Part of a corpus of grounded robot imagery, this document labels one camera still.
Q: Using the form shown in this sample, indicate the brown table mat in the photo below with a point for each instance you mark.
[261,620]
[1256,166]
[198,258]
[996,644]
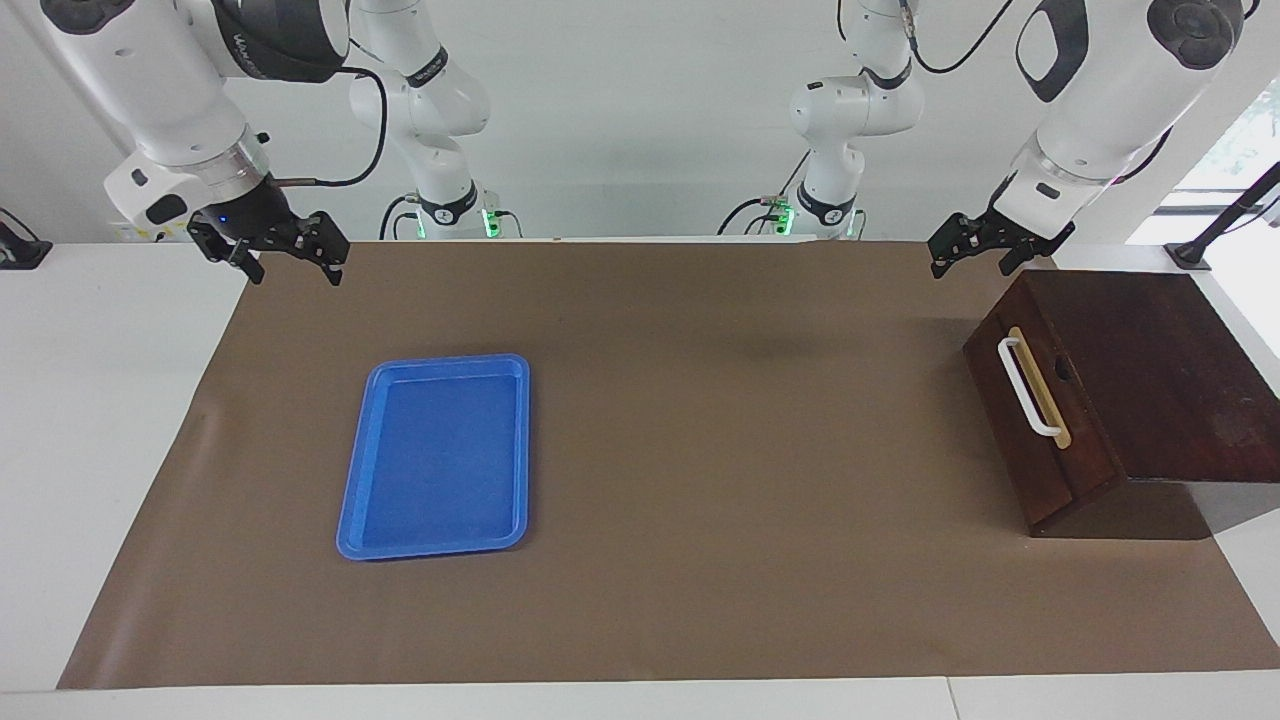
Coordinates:
[700,450]

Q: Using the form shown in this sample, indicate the blue plastic tray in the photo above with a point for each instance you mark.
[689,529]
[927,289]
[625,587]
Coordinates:
[440,460]

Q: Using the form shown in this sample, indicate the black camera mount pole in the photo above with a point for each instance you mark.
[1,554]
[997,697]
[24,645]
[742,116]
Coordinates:
[1225,222]

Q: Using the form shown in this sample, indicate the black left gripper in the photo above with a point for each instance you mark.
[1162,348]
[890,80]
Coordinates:
[1008,232]

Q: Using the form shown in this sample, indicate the black table clamp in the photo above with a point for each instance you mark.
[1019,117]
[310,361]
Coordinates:
[20,255]

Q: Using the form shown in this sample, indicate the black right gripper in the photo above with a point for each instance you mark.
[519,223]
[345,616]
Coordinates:
[255,215]

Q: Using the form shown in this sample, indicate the white wall socket box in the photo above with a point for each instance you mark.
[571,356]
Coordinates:
[130,233]

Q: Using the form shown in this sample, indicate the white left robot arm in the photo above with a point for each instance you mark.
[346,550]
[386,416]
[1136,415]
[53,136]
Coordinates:
[1100,100]

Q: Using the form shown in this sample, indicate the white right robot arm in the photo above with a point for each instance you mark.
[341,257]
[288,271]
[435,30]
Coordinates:
[150,80]

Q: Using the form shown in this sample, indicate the dark wooden drawer cabinet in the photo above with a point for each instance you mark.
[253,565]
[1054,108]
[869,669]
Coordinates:
[1170,380]

